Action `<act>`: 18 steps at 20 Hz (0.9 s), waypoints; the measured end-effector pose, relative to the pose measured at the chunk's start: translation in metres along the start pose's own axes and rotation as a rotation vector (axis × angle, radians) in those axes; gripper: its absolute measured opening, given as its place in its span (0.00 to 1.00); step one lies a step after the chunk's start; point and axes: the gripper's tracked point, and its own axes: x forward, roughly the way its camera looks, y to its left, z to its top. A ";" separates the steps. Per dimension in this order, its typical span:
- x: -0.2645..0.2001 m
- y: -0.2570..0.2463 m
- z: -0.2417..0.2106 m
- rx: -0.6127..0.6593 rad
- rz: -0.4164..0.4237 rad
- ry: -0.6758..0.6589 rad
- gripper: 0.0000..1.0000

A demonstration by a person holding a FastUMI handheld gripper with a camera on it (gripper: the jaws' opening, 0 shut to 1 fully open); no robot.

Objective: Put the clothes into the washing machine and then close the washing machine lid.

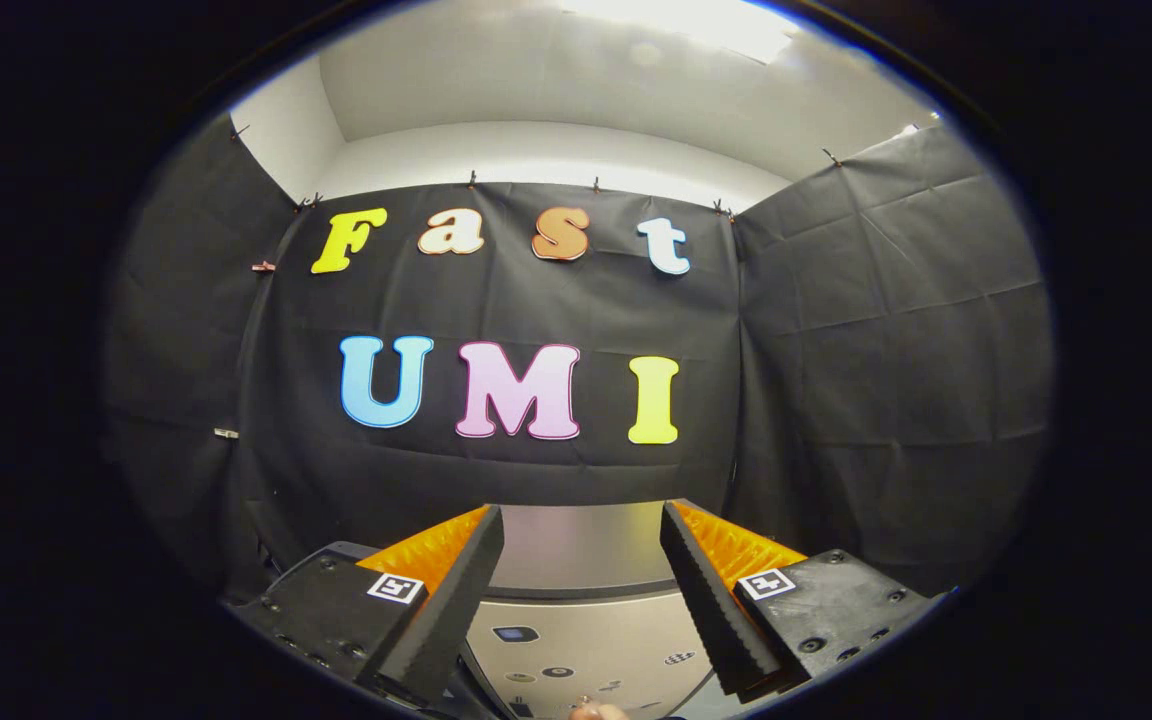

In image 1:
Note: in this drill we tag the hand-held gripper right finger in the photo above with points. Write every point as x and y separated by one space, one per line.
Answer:
708 610

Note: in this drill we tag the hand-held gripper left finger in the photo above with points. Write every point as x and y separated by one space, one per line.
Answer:
454 610

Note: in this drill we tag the dark gray washing machine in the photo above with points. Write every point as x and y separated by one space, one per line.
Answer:
346 550

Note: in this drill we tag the gray metal cabinet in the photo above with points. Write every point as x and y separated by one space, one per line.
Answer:
586 540

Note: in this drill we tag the black backdrop cloth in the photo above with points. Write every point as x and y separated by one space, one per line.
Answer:
856 360

